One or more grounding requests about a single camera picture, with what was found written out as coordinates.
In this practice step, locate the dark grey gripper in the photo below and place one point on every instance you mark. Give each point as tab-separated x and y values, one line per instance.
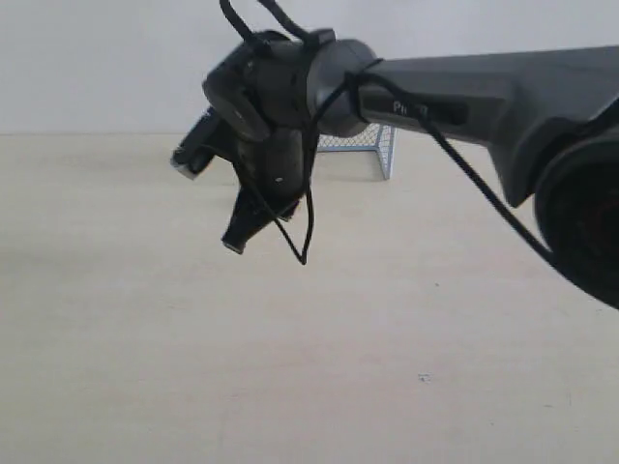
269	88

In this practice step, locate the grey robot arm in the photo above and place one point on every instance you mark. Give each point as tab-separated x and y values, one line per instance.
535	131

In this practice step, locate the small blue goal with net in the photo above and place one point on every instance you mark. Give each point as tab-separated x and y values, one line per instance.
376	138

